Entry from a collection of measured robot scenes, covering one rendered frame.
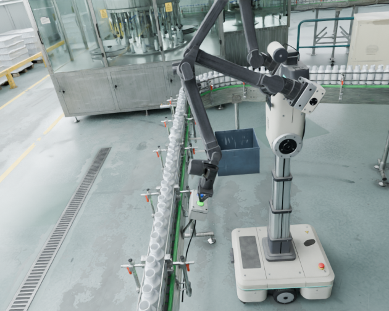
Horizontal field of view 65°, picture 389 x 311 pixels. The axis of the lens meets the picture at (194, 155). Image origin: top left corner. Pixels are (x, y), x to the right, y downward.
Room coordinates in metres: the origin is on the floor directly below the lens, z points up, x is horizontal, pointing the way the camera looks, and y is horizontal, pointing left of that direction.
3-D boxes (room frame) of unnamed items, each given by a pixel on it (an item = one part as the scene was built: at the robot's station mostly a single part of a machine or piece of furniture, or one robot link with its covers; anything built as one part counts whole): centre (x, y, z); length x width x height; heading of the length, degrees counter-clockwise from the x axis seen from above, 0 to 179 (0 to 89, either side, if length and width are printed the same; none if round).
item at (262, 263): (1.49, -0.50, 0.24); 0.68 x 0.53 x 0.41; 85
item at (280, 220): (1.49, -0.51, 0.49); 0.13 x 0.13 x 0.40; 85
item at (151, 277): (0.71, 0.21, 1.08); 0.06 x 0.06 x 0.17
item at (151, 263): (0.77, 0.21, 1.08); 0.06 x 0.06 x 0.17
